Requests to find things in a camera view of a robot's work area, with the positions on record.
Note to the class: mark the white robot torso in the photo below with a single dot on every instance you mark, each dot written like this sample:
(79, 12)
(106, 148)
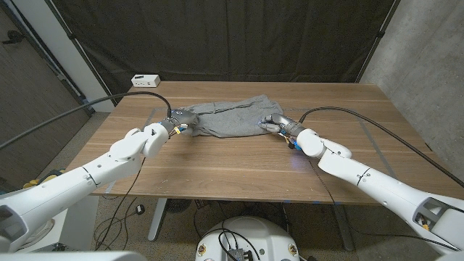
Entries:
(72, 256)

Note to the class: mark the white table leg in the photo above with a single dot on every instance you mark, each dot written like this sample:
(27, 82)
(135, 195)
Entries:
(157, 221)

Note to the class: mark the dark wooden door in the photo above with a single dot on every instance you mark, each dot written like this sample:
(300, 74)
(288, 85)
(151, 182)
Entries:
(29, 90)

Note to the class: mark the white box with sneaker print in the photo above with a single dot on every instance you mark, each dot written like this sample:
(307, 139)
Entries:
(83, 224)

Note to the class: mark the black round fan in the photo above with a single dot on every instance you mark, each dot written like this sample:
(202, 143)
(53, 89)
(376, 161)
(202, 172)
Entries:
(178, 206)

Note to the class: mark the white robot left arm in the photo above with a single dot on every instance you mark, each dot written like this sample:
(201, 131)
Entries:
(72, 181)

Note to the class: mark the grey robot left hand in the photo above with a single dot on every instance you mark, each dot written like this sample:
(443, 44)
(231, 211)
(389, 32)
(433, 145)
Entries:
(183, 121)

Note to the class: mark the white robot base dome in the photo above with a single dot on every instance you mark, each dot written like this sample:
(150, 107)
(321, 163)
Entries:
(261, 235)

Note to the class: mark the grey fabric shorts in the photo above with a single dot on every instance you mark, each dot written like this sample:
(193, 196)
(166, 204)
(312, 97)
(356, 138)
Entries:
(235, 117)

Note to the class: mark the grey metal finned module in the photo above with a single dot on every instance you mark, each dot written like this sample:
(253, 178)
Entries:
(237, 255)

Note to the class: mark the yellow black tool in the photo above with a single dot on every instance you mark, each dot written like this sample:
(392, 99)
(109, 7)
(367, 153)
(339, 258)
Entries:
(47, 178)

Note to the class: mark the black backdrop stand pole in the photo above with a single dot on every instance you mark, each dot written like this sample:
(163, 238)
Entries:
(72, 38)
(378, 34)

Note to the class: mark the grey table leg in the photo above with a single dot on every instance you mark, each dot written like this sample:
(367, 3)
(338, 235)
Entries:
(343, 232)

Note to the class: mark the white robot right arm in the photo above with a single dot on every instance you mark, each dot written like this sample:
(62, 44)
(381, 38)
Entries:
(380, 185)

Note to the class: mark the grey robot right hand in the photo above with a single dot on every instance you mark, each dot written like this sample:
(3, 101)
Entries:
(281, 123)

